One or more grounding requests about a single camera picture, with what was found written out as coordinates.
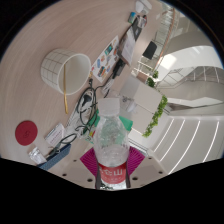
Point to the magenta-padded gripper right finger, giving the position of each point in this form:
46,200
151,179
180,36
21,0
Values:
148,170

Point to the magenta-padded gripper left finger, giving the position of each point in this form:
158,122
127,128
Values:
75,171

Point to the clear water bottle red label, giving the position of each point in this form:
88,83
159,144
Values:
111,156

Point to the small clear plastic box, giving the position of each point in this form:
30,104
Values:
36,155

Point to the small white card box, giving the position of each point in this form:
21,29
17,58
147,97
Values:
54,134

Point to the ceiling light strips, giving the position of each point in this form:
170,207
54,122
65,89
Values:
186,140

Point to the flat round red coaster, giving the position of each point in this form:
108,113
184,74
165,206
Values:
26,133

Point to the white planter cabinet with greenery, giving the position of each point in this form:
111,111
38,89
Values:
143,96

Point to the white staircase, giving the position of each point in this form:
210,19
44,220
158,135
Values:
196,80

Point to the white grid-pattern mug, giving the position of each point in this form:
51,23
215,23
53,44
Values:
50,70

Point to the colourful sticker sheet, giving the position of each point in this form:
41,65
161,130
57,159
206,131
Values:
105,60

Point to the black chair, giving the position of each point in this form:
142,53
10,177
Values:
150,50

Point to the white notebook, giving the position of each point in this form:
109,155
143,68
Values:
126,46

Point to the small teal stick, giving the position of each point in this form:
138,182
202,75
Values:
132,17

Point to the white charger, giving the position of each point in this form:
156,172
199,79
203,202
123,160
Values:
138,6

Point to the white computer mouse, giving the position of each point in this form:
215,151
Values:
146,4

